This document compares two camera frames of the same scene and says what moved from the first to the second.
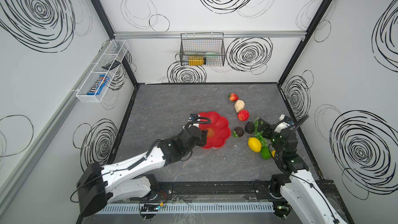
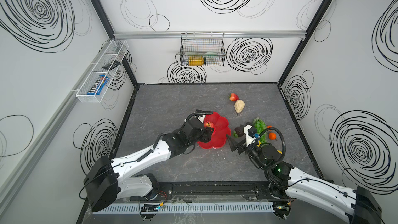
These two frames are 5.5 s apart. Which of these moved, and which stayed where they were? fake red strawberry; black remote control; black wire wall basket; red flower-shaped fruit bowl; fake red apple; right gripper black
Moved: fake red apple; right gripper black
Stayed: black wire wall basket; black remote control; fake red strawberry; red flower-shaped fruit bowl
